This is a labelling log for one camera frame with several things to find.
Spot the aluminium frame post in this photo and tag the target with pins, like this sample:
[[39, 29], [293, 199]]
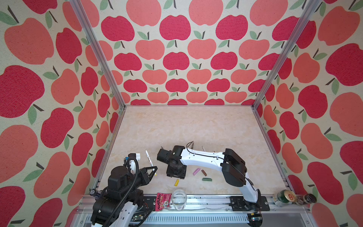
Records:
[[96, 47], [307, 13]]

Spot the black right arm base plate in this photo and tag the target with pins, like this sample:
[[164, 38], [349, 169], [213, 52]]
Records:
[[238, 203]]

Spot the aluminium left rear frame post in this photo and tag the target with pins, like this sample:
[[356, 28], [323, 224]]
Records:
[[96, 47]]

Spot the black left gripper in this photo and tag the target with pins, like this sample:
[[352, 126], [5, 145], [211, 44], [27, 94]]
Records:
[[144, 175]]

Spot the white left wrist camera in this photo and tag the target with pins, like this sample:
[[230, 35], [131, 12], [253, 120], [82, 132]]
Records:
[[132, 157]]

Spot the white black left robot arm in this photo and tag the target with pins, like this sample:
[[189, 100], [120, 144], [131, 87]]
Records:
[[118, 202]]

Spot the pink snack packet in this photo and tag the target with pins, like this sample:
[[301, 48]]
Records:
[[162, 201]]

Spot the aluminium right rear frame post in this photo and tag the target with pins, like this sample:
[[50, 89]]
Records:
[[307, 13]]

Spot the clear glass bowl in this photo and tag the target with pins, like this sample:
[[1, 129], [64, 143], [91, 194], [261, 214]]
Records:
[[179, 199]]

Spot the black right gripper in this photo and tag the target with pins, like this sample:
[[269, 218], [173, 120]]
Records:
[[177, 175]]

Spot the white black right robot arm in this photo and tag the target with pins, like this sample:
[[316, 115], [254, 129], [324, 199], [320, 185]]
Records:
[[228, 163]]

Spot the pink pen cap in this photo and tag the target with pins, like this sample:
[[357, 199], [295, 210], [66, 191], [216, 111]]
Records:
[[196, 171]]

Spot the green drink can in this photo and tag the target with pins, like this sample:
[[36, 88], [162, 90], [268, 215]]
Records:
[[284, 198]]

